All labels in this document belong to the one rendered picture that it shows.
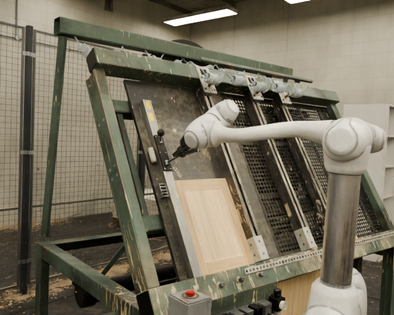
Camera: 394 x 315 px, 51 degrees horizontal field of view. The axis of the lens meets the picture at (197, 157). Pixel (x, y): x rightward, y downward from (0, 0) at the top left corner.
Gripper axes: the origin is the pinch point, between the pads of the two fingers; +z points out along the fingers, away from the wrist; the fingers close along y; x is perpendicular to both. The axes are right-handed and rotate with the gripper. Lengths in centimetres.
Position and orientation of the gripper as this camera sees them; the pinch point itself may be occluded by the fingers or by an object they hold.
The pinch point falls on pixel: (178, 152)
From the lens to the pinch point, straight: 197.0
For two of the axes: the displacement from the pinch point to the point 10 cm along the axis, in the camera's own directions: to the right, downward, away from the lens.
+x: 7.7, 0.0, 6.4
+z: -5.7, 4.5, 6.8
